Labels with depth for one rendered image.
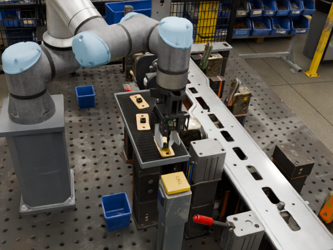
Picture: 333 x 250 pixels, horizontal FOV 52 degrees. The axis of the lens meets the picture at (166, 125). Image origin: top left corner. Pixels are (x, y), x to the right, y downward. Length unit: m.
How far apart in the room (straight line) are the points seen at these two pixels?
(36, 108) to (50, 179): 0.29
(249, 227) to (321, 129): 2.54
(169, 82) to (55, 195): 0.77
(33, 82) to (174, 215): 0.59
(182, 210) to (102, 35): 0.48
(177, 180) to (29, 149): 0.57
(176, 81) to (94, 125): 1.10
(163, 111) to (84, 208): 0.71
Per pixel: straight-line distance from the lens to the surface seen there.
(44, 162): 1.29
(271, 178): 1.20
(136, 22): 0.82
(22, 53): 1.14
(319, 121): 3.54
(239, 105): 1.55
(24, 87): 1.15
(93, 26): 0.77
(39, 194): 1.40
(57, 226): 1.40
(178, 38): 0.75
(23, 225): 1.43
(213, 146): 1.09
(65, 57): 1.18
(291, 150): 1.29
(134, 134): 1.02
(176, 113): 0.83
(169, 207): 0.90
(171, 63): 0.77
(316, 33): 4.67
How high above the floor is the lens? 1.79
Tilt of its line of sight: 36 degrees down
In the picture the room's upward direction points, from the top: 4 degrees clockwise
